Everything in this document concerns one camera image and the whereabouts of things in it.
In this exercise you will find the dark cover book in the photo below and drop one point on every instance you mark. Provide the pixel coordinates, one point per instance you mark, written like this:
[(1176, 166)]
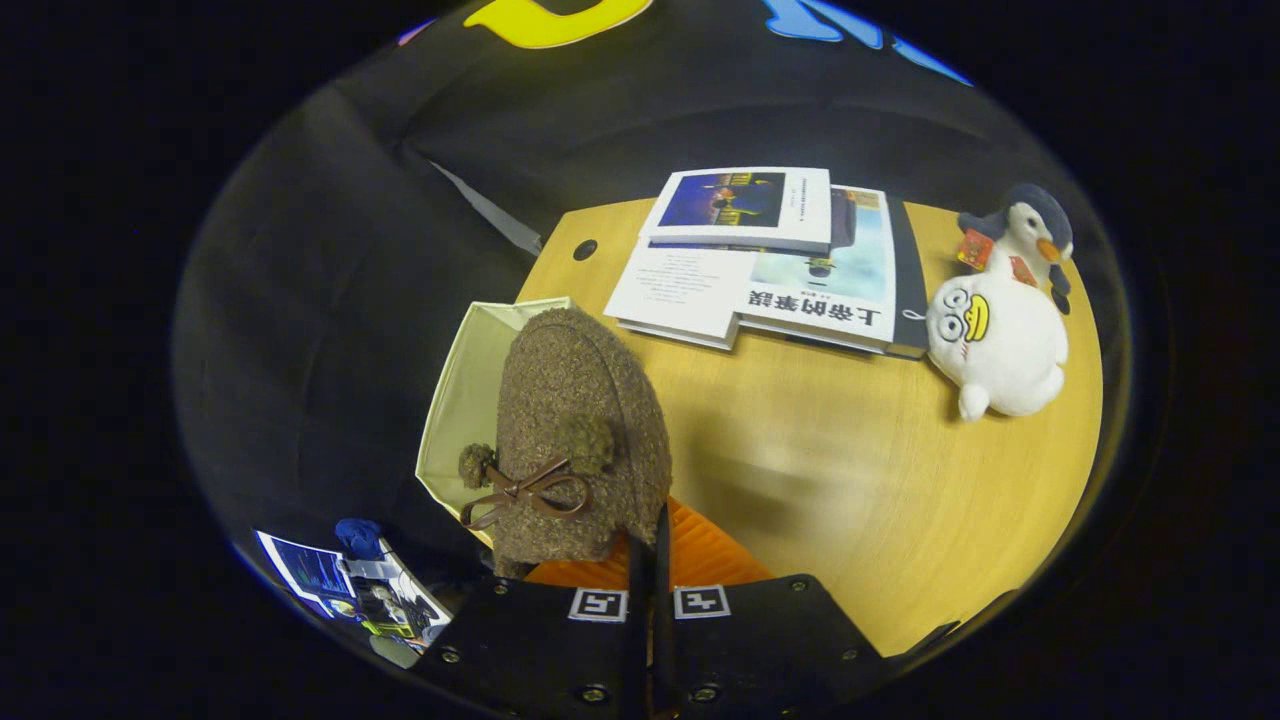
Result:
[(910, 290)]

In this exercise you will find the blue picture cover book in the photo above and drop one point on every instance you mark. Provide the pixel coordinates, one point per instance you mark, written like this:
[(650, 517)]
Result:
[(730, 200)]

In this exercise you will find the black backdrop cloth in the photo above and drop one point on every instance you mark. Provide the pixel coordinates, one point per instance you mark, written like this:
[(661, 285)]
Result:
[(330, 250)]

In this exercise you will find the printed paper sheet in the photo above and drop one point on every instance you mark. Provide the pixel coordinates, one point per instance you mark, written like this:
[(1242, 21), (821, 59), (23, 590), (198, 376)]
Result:
[(305, 570)]

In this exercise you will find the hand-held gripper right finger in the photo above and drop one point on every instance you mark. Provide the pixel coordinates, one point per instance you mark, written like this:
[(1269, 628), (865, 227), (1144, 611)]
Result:
[(760, 650)]

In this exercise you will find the penguin plush toy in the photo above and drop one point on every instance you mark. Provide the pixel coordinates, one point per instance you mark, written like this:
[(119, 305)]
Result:
[(1030, 225)]

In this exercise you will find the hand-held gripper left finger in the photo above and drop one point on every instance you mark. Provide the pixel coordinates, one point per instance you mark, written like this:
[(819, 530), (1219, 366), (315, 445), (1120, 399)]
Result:
[(540, 650)]

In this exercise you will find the pale green storage box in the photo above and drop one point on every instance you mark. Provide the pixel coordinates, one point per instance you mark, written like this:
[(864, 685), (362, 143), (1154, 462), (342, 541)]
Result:
[(470, 400)]

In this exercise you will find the white duck plush toy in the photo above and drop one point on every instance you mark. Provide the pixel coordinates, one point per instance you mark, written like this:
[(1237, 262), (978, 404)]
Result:
[(1000, 350)]

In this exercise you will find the blue cloth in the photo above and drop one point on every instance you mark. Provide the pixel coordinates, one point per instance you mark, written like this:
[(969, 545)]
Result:
[(358, 537)]

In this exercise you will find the sky cover book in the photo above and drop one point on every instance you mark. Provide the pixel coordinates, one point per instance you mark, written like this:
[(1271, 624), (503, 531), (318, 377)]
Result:
[(840, 270)]

